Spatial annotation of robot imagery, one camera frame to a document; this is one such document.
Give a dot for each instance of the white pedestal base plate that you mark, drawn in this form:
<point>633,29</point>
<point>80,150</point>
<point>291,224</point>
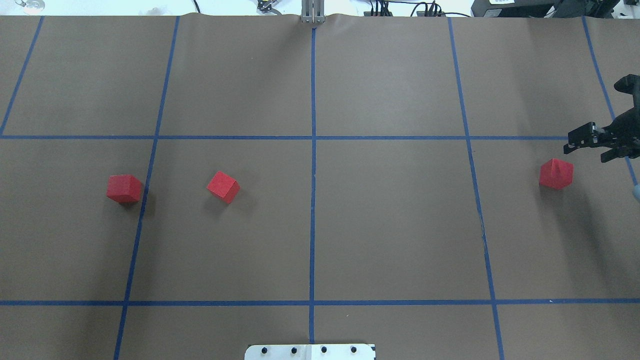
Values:
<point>327,351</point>

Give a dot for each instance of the red block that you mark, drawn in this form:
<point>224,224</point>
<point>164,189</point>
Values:
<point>124,189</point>
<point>224,187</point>
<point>556,174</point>

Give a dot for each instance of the aluminium frame post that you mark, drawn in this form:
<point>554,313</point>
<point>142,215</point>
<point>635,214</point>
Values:
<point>313,11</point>

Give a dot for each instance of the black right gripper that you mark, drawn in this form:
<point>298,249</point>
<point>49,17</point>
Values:
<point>626,133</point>

